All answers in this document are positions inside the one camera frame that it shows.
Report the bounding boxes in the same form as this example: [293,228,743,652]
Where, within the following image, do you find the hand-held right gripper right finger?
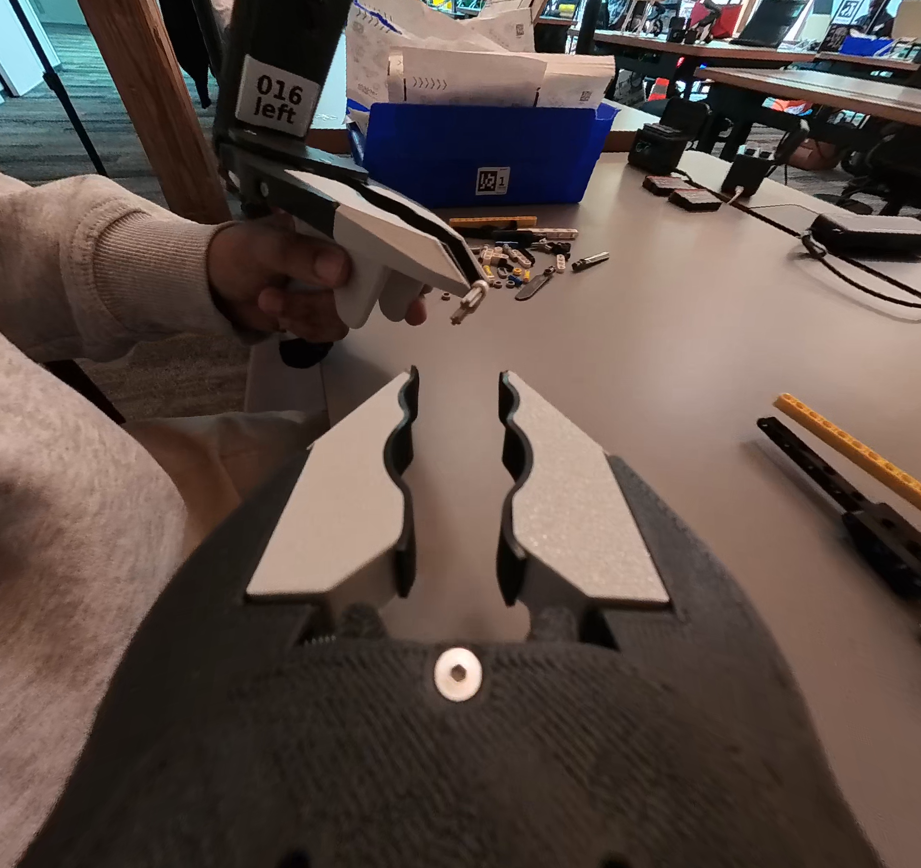
[496,370,672,628]

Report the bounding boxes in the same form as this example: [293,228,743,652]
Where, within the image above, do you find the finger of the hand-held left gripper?
[284,169,477,295]
[360,179,487,283]

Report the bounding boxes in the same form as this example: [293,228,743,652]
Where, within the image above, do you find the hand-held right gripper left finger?
[246,366,420,621]

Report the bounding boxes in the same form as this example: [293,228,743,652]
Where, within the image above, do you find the small beige pin piece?
[449,281,491,327]

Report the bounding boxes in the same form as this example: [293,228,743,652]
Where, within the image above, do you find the person's left forearm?
[0,174,238,365]

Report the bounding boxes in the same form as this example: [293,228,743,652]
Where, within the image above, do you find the pile of loose lego pieces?
[440,215,613,305]

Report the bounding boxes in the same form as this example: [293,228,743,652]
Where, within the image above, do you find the partly built lego model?
[756,392,921,606]

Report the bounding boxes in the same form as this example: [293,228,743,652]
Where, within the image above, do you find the person's left hand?
[207,217,430,345]

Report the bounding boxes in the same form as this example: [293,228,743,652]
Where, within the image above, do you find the blue plastic bin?
[347,100,621,209]

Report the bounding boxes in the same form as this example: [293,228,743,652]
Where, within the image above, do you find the dark jacket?
[140,0,238,110]

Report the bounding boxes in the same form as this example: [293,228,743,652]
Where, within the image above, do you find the person's leg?
[126,408,332,531]

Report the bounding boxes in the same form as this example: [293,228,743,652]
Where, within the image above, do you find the white papers in bin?
[345,0,617,112]

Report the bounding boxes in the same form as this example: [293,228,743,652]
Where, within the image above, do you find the black tripod leg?
[0,0,109,178]

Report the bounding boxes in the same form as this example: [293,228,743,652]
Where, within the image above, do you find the black charger box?
[628,123,695,171]

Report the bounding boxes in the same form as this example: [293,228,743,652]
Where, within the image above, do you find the black charging dock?
[721,149,775,199]

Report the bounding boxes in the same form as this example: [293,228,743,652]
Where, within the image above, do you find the wooden office desk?
[694,64,921,128]
[593,28,818,72]

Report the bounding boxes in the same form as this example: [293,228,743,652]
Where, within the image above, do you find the red bag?
[689,0,744,40]

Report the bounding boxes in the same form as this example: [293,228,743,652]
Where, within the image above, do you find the black power adapter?
[807,212,921,259]

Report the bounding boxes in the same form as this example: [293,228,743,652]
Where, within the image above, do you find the black laptop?
[732,0,811,47]

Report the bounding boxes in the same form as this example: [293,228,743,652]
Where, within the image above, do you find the wooden post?
[54,0,233,225]

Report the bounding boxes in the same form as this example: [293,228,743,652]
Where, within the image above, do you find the black cable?
[676,170,921,309]

